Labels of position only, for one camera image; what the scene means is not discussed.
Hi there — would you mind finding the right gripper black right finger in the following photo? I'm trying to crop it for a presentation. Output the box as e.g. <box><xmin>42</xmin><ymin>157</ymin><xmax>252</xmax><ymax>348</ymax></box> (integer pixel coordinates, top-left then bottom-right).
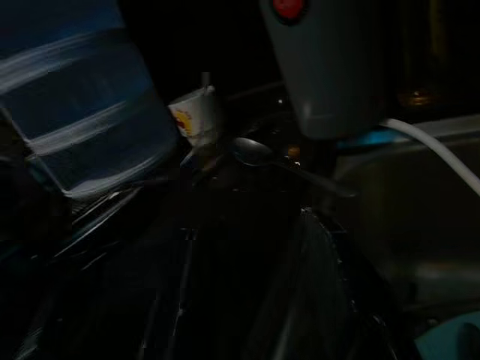
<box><xmin>245</xmin><ymin>208</ymin><xmax>401</xmax><ymax>360</ymax></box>

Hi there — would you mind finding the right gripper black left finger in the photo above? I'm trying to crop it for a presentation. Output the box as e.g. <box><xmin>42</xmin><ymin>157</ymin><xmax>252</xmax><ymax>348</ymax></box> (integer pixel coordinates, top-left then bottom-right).
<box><xmin>112</xmin><ymin>226</ymin><xmax>198</xmax><ymax>360</ymax></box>

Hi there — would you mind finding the stainless steel sink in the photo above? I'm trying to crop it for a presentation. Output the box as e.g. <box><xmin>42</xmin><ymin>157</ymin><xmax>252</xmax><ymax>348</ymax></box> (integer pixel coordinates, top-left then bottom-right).
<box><xmin>329</xmin><ymin>114</ymin><xmax>480</xmax><ymax>360</ymax></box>

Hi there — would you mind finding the light blue plate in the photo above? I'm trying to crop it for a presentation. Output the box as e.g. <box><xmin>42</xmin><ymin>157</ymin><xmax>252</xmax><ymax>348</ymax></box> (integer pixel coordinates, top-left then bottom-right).
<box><xmin>412</xmin><ymin>310</ymin><xmax>480</xmax><ymax>360</ymax></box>

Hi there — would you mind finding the steel spoon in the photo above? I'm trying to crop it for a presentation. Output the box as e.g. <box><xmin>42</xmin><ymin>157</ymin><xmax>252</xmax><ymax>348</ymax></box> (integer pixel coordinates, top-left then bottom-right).
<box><xmin>231</xmin><ymin>136</ymin><xmax>359</xmax><ymax>199</ymax></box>

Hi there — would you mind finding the white printed paper cup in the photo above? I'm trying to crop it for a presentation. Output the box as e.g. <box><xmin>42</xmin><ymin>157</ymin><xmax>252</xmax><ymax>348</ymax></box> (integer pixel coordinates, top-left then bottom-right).
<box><xmin>166</xmin><ymin>85</ymin><xmax>219</xmax><ymax>150</ymax></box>

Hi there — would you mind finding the translucent ribbed plastic container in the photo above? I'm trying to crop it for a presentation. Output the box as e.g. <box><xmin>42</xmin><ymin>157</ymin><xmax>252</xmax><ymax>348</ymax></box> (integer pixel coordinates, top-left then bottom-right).
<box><xmin>0</xmin><ymin>0</ymin><xmax>180</xmax><ymax>202</ymax></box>

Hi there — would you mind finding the grey pitcher with red logo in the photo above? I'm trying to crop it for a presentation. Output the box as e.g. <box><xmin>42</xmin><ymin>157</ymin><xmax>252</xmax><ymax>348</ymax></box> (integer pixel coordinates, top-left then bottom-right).
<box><xmin>257</xmin><ymin>0</ymin><xmax>389</xmax><ymax>140</ymax></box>

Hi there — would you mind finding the white faucet hose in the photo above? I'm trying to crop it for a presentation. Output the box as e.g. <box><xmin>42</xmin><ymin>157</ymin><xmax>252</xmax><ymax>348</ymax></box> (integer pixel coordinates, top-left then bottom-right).
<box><xmin>377</xmin><ymin>117</ymin><xmax>480</xmax><ymax>198</ymax></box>

